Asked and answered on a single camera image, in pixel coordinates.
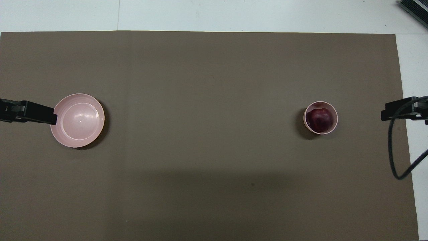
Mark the dark red apple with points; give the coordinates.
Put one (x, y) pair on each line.
(320, 119)

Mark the pink bowl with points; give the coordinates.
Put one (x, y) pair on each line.
(305, 122)

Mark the dark grey ribbed device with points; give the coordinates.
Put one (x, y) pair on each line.
(416, 10)

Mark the brown table mat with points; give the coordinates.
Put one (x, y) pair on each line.
(207, 100)

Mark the pink plate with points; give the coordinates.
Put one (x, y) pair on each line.
(80, 120)

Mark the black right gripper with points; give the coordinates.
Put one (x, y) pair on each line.
(422, 112)

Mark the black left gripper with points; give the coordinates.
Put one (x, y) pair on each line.
(8, 110)

